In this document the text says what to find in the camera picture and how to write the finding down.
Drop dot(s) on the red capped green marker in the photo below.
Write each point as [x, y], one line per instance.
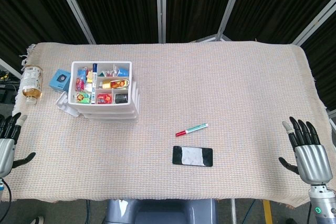
[193, 129]

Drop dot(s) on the red printed packet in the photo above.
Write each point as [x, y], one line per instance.
[104, 99]

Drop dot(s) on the white plastic holder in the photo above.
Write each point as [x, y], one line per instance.
[63, 103]

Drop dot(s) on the small black box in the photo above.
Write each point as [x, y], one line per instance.
[121, 98]

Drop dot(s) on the red candy packet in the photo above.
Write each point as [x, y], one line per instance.
[80, 83]

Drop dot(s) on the blue capped white marker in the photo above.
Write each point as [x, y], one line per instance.
[94, 85]

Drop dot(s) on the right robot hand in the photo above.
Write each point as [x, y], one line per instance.
[312, 163]

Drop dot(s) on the small blue box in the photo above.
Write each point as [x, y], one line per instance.
[60, 80]

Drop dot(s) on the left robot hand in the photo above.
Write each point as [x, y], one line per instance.
[6, 153]

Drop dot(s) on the yellow post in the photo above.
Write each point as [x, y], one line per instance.
[267, 212]

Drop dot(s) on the grey robot torso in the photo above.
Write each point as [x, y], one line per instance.
[162, 212]

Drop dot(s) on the metal table leg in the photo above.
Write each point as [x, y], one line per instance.
[233, 212]

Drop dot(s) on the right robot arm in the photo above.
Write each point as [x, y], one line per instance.
[321, 205]

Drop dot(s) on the black folding screen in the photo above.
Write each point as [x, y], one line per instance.
[118, 3]

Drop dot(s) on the blue yellow packet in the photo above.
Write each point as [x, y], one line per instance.
[84, 74]

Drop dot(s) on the black smartphone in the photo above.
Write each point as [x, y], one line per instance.
[193, 156]

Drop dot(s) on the beige woven tablecloth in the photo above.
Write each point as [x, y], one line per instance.
[183, 90]

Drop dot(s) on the white drawer organizer box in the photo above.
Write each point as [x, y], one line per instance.
[105, 110]

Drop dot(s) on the amber tea bottle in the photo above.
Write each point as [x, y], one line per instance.
[32, 79]

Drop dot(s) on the lion print packet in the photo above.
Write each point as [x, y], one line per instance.
[83, 97]

